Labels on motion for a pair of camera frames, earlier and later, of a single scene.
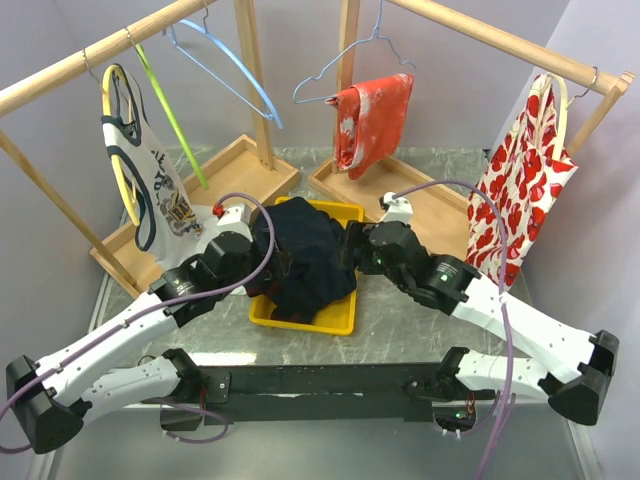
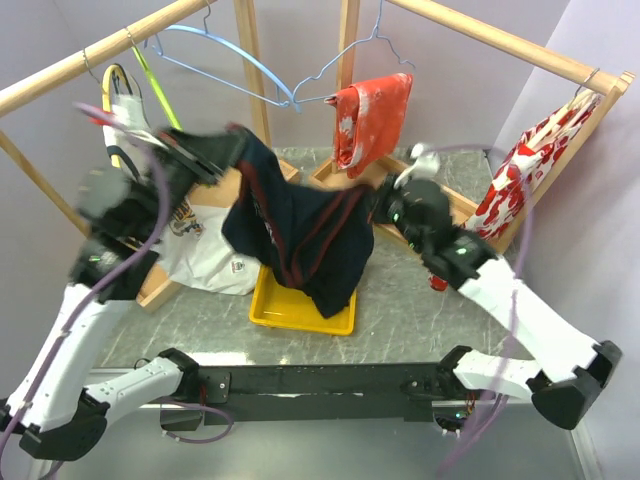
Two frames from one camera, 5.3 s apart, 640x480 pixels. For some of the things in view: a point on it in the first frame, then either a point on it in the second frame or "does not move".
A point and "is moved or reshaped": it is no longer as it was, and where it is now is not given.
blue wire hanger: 375,36 does not move
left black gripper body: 249,267 to 188,160
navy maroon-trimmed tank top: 310,262 is moved or reshaped
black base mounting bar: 323,393 does not move
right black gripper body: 370,263 to 388,209
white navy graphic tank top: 171,225 does not move
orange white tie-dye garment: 369,122 does not move
